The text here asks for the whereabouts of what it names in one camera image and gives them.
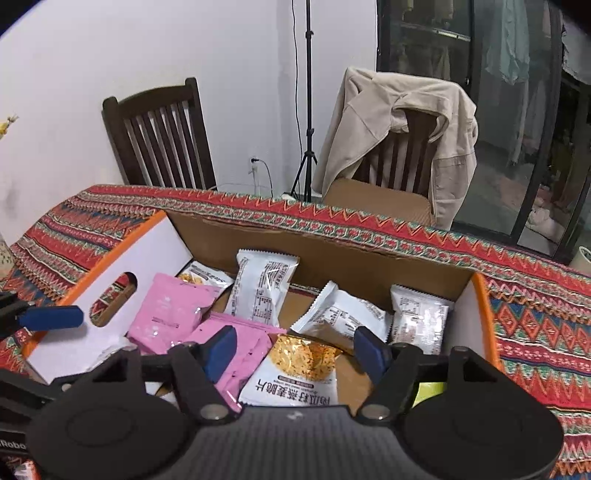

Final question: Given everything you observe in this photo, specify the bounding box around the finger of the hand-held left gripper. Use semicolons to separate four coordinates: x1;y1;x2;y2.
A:
0;290;85;339
0;367;63;409

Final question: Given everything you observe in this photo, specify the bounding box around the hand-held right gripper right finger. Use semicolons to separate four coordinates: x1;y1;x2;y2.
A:
353;325;491;422

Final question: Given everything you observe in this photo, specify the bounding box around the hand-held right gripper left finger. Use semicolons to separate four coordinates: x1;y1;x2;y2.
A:
85;325;239;424

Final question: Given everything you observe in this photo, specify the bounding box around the white snack packet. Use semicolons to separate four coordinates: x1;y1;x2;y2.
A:
390;284;456;356
290;280;394;352
226;249;301;331

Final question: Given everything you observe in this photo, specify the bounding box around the white packet with golden print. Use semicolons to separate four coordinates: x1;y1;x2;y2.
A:
177;260;235;291
238;334;344;408

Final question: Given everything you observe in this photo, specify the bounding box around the cardboard box with orange edge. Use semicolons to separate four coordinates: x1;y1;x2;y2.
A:
21;210;505;416

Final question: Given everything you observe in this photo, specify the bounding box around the pink snack packet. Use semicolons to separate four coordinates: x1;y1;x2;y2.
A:
126;272;228;357
184;311;288;414

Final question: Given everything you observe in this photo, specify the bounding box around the yellow green packet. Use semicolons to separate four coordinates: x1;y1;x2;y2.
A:
410;380;450;409

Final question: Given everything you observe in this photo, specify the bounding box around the red patterned tablecloth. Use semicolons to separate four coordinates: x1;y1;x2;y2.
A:
0;184;591;480

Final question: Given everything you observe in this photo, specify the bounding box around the dark wooden chair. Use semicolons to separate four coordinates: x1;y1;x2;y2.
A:
350;108;440;195
102;77;218;191

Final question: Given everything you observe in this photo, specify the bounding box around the beige jacket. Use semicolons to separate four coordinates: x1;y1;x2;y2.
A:
311;67;479;232

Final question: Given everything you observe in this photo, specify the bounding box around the glass sliding door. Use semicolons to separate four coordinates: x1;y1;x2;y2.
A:
375;0;591;266

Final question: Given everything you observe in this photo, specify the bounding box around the black tripod stand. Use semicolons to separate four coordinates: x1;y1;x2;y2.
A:
288;0;320;204

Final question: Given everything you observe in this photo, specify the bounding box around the hanging light green garment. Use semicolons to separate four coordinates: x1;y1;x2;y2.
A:
484;0;533;85

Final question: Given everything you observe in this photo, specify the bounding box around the white charger cable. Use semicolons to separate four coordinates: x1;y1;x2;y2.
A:
252;159;276;198

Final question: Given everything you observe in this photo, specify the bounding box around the black hanging cable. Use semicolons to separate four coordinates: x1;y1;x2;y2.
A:
290;0;304;185

